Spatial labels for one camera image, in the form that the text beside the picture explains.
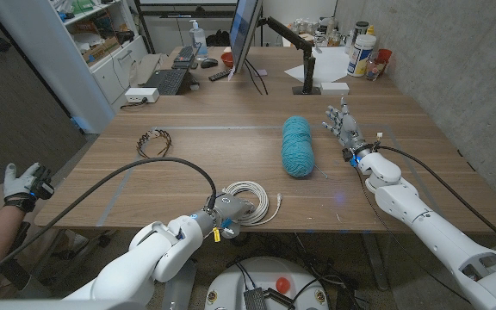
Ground large black keyboard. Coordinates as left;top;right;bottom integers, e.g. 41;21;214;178
141;67;189;96

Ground black remote control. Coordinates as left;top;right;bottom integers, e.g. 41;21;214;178
208;68;232;83

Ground cardboard box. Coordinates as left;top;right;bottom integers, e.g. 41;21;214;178
81;36;121;67

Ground dark lidded canister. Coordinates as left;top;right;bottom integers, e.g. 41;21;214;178
352;21;370;44

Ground grey ribbed metal block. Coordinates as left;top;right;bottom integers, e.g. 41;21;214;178
243;287;269;310

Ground black monitor cables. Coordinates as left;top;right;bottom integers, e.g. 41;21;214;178
243;58;270;96

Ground white Ethernet cable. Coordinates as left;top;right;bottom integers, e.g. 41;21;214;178
223;180;283;226

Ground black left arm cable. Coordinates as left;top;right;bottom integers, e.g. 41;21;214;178
0;156;218;285

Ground beige cloth bag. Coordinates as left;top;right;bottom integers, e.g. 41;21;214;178
129;53;170;87

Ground small black keyboard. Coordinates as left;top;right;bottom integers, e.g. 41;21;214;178
170;44;202;71

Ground white shelf cabinet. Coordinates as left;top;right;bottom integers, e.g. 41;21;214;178
0;0;150;134

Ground black glove tracker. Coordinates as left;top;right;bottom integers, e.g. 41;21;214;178
30;165;55;202

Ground black bag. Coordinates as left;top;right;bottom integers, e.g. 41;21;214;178
206;28;232;47

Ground white wipes canister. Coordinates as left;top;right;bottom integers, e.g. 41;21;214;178
346;34;378;78

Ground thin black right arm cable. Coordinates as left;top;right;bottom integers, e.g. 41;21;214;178
354;165;471;305

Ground computer monitor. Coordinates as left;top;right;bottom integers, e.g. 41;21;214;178
228;0;264;74

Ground person's white gloved hand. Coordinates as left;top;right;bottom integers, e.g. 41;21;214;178
3;162;41;200

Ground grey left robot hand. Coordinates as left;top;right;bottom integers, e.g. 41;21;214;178
191;192;257;240

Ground red cup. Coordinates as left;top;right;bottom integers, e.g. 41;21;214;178
376;47;394;65

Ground dark brown scalloped headband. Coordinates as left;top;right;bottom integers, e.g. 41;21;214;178
135;127;173;162

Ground clear glass jar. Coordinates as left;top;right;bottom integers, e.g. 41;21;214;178
364;58;387;82

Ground white power strip box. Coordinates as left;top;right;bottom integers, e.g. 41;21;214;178
124;87;161;104

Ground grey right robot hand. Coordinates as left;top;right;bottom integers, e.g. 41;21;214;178
321;96;374;164

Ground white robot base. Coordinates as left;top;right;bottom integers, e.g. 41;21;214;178
203;256;330;310

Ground flat white box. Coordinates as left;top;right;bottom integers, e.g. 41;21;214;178
319;81;350;96

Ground white paper sheet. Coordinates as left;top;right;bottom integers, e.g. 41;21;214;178
283;46;352;85

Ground grey slanted table leg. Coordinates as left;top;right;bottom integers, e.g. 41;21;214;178
362;232;390;292

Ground teal yarn skein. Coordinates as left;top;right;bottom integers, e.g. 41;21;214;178
281;115;330;180

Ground clear hand sanitizer bottle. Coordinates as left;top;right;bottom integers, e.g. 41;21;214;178
189;19;209;61

